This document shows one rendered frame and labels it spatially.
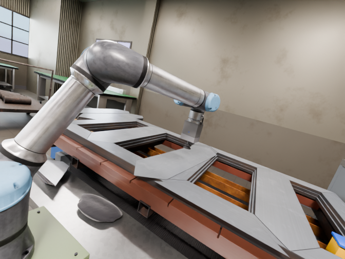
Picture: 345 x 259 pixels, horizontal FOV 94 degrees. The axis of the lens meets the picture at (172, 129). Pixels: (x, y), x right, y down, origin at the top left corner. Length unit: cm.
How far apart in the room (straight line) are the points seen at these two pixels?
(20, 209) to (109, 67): 39
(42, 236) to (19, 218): 16
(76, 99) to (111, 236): 47
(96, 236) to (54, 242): 12
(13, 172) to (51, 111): 18
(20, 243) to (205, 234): 48
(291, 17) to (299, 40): 38
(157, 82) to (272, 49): 294
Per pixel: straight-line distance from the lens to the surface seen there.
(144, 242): 69
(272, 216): 73
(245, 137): 318
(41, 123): 58
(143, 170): 69
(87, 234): 70
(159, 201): 63
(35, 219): 74
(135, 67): 47
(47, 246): 65
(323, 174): 335
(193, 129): 84
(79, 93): 57
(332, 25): 348
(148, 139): 114
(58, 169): 96
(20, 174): 52
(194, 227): 61
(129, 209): 98
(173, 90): 54
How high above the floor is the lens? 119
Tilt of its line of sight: 12 degrees down
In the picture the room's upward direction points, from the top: 14 degrees clockwise
